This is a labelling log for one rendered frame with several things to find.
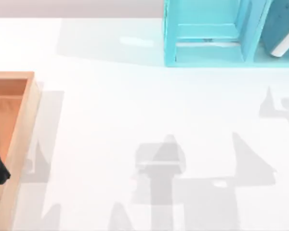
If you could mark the dark blue book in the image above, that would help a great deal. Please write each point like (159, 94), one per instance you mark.
(278, 26)

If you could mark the light blue rack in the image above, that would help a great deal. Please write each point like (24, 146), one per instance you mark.
(207, 31)

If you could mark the shallow salmon-coloured box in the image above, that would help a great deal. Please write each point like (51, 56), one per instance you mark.
(12, 125)

